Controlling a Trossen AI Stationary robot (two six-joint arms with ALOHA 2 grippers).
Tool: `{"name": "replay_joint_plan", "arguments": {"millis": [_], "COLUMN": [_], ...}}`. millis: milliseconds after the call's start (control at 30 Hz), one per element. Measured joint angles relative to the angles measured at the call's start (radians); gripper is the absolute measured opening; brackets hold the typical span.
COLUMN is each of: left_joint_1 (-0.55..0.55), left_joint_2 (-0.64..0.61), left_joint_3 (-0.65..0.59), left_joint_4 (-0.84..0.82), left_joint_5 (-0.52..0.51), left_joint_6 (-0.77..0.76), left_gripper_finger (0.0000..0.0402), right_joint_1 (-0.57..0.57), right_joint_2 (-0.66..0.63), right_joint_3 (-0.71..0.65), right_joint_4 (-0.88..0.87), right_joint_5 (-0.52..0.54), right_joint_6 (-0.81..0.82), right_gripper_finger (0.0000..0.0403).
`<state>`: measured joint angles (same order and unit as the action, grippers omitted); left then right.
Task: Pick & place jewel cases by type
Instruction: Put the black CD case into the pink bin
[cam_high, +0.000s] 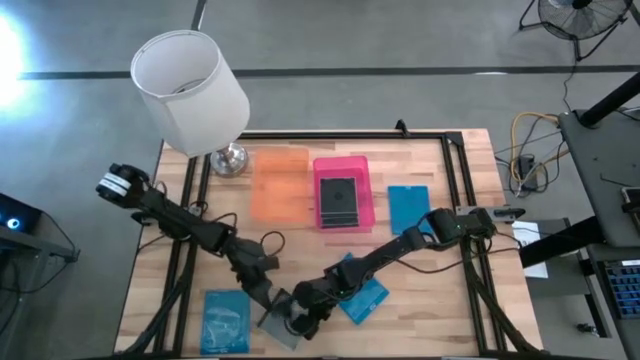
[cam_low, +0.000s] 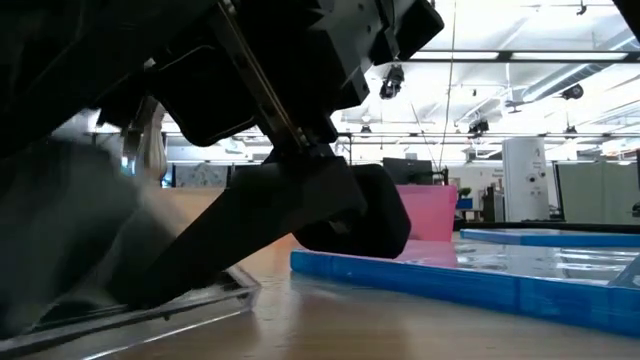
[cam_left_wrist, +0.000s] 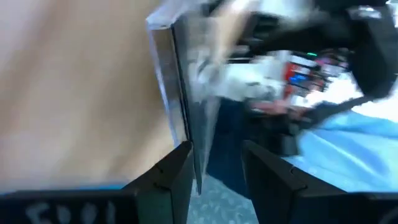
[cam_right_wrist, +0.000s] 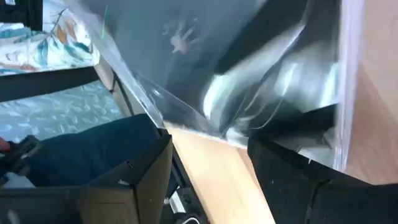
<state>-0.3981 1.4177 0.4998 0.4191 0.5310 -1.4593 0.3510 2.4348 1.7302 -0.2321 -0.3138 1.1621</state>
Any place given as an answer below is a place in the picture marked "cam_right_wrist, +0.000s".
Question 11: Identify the teal leaf patterned cloth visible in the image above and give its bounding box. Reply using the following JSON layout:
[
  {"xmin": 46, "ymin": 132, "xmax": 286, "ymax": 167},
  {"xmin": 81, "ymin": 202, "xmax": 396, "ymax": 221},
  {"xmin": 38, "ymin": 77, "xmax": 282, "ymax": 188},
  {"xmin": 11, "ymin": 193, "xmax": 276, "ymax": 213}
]
[{"xmin": 0, "ymin": 80, "xmax": 128, "ymax": 142}]

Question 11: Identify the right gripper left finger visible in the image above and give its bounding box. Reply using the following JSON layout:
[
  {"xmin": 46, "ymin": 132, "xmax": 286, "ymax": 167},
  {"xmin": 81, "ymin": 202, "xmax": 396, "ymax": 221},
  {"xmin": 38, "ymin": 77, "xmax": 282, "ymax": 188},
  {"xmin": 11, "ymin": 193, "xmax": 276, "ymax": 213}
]
[{"xmin": 86, "ymin": 132, "xmax": 174, "ymax": 224}]

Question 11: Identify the black handheld device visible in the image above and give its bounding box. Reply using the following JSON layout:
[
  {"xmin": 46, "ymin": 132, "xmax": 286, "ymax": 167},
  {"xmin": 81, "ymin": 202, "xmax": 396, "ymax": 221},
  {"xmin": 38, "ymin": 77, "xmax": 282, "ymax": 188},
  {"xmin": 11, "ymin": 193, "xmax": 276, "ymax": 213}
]
[{"xmin": 0, "ymin": 134, "xmax": 42, "ymax": 184}]

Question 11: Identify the person's hand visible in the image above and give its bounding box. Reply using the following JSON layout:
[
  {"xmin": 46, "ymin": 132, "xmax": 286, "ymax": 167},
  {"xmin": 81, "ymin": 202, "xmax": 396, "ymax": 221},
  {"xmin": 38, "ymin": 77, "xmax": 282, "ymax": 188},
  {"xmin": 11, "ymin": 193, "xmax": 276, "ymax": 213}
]
[{"xmin": 0, "ymin": 136, "xmax": 12, "ymax": 153}]

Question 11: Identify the dark teal fabric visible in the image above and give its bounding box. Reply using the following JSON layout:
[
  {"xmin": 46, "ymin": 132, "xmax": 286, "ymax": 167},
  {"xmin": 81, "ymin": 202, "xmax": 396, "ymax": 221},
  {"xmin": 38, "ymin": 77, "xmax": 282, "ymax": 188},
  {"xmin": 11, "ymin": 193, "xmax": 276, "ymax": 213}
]
[{"xmin": 24, "ymin": 113, "xmax": 162, "ymax": 187}]

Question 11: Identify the floral patterned cloth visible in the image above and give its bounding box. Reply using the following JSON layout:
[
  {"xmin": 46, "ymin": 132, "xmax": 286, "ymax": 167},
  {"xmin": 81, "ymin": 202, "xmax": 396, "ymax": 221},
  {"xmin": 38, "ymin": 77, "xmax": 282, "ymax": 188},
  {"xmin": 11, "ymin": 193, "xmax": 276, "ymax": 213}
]
[{"xmin": 0, "ymin": 0, "xmax": 101, "ymax": 75}]

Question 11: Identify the dark grey jewel case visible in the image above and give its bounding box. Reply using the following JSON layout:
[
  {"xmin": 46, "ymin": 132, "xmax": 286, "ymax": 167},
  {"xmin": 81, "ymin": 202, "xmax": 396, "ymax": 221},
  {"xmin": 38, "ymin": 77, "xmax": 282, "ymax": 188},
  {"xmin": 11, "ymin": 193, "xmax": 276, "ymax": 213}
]
[{"xmin": 67, "ymin": 0, "xmax": 364, "ymax": 170}]

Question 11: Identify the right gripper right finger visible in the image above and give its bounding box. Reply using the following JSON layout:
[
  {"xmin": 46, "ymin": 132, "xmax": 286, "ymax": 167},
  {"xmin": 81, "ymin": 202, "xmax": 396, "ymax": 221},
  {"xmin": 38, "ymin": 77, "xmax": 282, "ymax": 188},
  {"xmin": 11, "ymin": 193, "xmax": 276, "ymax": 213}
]
[{"xmin": 248, "ymin": 136, "xmax": 371, "ymax": 224}]

